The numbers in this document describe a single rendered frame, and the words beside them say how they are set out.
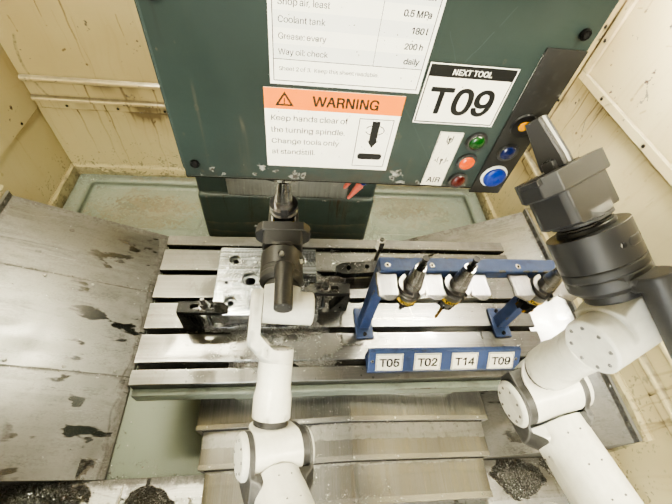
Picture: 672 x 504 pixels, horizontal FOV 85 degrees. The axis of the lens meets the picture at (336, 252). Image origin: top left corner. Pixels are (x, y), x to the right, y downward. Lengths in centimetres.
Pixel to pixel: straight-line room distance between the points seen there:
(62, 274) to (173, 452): 72
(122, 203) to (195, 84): 158
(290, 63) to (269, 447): 58
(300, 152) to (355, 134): 7
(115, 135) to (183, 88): 149
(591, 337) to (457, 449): 86
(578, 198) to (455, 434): 97
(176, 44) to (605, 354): 54
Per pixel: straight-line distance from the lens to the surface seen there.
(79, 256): 163
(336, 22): 40
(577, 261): 48
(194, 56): 43
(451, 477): 129
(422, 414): 125
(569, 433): 74
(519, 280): 99
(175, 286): 123
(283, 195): 79
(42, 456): 140
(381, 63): 42
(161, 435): 137
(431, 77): 44
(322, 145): 47
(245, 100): 44
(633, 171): 139
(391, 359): 106
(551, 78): 49
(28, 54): 184
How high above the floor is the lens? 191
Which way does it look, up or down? 53 degrees down
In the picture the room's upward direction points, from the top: 10 degrees clockwise
